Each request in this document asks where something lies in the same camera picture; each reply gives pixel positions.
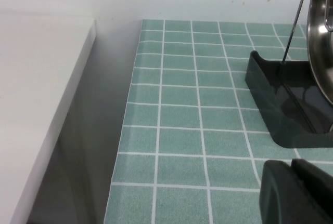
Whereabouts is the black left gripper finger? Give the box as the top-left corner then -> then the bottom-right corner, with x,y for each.
259,157 -> 333,224

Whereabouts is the stainless steel pot lid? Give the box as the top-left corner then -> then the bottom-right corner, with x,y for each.
306,0 -> 333,106

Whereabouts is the green white checkered tablecloth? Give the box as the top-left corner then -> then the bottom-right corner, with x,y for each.
103,19 -> 333,224

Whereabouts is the white side counter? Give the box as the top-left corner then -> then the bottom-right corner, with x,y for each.
0,12 -> 97,224

